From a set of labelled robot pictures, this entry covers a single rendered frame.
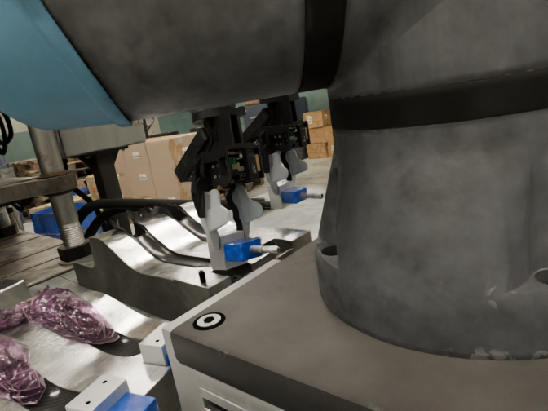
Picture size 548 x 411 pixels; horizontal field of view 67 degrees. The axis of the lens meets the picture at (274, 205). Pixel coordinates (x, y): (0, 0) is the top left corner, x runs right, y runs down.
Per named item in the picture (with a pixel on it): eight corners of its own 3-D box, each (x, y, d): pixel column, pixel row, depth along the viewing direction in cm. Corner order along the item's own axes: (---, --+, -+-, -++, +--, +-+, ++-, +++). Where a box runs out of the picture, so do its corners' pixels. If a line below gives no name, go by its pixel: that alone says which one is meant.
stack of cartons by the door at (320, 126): (357, 152, 736) (352, 105, 715) (349, 156, 711) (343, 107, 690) (315, 156, 787) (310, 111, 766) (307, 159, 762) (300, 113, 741)
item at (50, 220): (104, 221, 431) (98, 201, 426) (69, 235, 398) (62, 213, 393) (69, 221, 463) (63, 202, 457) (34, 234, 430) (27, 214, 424)
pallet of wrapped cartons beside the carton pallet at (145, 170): (227, 204, 512) (212, 128, 489) (182, 225, 448) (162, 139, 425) (159, 204, 578) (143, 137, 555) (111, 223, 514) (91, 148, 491)
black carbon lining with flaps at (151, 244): (268, 248, 80) (260, 201, 78) (205, 283, 69) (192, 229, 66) (165, 232, 103) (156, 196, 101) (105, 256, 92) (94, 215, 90)
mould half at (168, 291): (316, 273, 82) (307, 208, 79) (219, 341, 64) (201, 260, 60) (170, 245, 115) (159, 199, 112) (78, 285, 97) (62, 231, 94)
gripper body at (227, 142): (230, 187, 59) (215, 103, 59) (194, 194, 65) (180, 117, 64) (267, 181, 65) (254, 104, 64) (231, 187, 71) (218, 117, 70)
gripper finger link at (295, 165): (309, 188, 94) (297, 151, 90) (289, 187, 98) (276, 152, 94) (315, 182, 96) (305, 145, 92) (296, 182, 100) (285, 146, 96)
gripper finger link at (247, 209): (265, 240, 66) (245, 186, 64) (240, 241, 70) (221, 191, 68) (276, 232, 68) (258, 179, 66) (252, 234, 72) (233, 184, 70)
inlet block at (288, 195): (329, 205, 91) (327, 180, 89) (316, 211, 87) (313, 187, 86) (284, 202, 99) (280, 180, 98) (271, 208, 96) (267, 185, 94)
